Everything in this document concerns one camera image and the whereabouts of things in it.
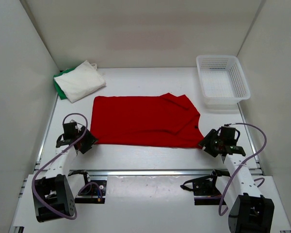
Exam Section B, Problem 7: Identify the green polo shirt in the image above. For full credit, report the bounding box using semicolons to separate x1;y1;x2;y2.
53;68;75;100

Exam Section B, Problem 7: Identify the red t shirt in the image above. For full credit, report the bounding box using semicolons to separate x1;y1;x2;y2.
90;93;204;149

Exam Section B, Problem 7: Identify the white t shirt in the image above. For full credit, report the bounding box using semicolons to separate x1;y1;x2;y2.
54;60;106;103

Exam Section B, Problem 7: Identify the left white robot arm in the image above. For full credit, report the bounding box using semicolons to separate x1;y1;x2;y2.
32;120;102;222

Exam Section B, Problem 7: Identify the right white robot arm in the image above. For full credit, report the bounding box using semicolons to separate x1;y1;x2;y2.
180;123;275;233

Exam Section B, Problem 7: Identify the white plastic basket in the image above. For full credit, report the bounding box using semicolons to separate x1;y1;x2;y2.
196;55;251;108

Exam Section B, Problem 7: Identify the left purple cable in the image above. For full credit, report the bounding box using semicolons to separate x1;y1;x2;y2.
32;112;103;220

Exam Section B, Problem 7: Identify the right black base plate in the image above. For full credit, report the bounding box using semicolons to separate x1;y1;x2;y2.
193;175;221;206

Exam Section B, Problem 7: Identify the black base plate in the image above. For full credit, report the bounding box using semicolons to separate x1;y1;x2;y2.
75;178;107;204
193;175;221;206

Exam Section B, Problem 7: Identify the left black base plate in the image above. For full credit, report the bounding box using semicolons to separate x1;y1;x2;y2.
75;178;107;204

